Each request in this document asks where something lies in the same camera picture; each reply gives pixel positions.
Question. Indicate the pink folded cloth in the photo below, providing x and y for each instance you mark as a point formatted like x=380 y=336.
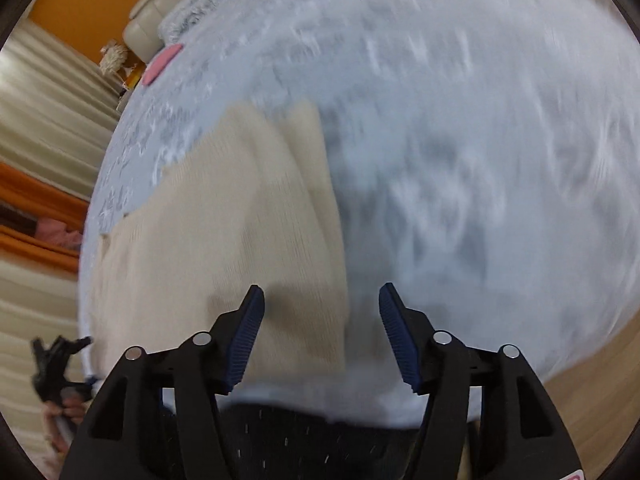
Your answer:
x=162 y=65

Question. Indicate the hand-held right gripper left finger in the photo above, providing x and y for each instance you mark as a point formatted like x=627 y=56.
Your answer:
x=247 y=340

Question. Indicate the person's left hand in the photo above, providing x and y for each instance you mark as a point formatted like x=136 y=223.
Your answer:
x=75 y=407

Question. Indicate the beige sweater with black hearts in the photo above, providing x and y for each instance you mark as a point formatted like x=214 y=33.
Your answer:
x=225 y=220

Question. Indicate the orange curtain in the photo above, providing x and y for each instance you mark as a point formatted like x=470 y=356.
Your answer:
x=45 y=200

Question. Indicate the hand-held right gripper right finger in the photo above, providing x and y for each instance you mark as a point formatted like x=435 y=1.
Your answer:
x=397 y=340

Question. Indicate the bed with blue butterfly bedspread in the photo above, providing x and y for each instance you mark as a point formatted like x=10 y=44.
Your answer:
x=450 y=160

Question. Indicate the yellow box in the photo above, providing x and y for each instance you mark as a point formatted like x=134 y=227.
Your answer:
x=134 y=79

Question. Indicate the white feather lamp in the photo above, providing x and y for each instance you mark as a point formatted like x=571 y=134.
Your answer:
x=115 y=59

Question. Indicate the person's dark dotted clothing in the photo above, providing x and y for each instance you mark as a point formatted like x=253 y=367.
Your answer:
x=310 y=445

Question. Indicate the beige curtain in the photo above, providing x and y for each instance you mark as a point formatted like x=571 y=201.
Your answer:
x=55 y=105
x=35 y=310

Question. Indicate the pink crumpled cloth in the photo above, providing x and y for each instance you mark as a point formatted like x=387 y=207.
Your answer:
x=57 y=232

